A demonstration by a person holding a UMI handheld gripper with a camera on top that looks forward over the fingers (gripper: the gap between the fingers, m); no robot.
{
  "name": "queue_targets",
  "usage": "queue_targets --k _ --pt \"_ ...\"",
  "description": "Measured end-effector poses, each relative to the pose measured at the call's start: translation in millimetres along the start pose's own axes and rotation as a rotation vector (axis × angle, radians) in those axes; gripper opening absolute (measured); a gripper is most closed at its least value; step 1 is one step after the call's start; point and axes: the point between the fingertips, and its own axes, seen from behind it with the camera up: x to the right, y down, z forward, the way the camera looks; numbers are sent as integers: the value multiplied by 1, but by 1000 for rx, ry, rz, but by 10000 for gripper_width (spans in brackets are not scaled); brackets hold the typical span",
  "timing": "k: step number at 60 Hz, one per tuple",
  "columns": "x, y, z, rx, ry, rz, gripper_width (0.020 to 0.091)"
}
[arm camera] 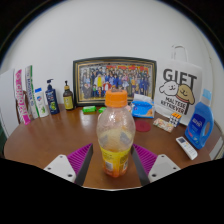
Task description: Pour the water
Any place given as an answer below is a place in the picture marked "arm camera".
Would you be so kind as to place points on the white remote control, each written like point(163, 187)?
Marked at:
point(186, 147)

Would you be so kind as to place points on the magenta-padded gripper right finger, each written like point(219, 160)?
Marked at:
point(146, 159)

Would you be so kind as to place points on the white paper gift bag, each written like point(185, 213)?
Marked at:
point(178, 90)

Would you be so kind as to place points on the orange-capped drink bottle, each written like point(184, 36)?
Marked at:
point(115, 133)

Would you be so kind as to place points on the pink and white tube box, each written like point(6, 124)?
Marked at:
point(21, 98)

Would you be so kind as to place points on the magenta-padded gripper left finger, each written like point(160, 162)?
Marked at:
point(79, 159)

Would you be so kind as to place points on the colourful puzzle cube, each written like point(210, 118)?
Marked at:
point(175, 119)

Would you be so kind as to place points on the blue detergent bottle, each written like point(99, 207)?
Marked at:
point(198, 125)

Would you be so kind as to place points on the framed group picture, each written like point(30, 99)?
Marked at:
point(100, 78)

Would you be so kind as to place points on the white shampoo bottle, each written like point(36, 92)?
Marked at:
point(41, 105)

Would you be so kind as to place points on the small patterned snack packet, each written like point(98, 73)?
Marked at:
point(163, 125)

